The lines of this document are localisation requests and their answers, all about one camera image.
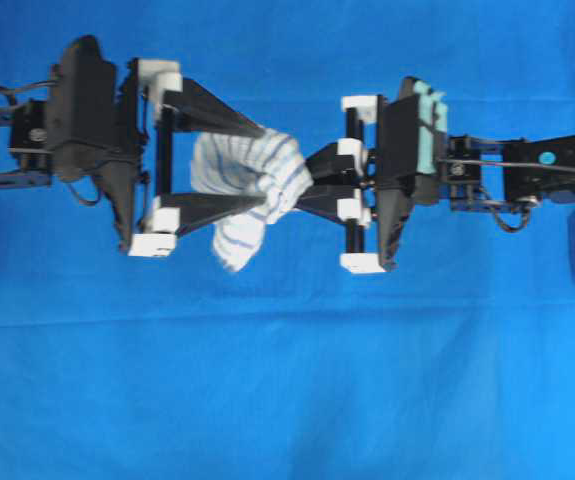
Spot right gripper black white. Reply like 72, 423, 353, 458
295, 95, 385, 274

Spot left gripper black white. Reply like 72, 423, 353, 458
128, 58, 266, 257

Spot white blue-striped towel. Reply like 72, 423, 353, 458
191, 129, 313, 272

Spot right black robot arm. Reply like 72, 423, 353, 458
296, 94, 575, 273

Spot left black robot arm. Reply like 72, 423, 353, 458
0, 51, 262, 257

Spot blue table cloth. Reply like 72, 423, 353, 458
0, 1, 575, 479

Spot right wrist camera teal housing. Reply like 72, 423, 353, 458
375, 76, 448, 272

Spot left wrist camera black housing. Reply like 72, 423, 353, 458
45, 35, 143, 253

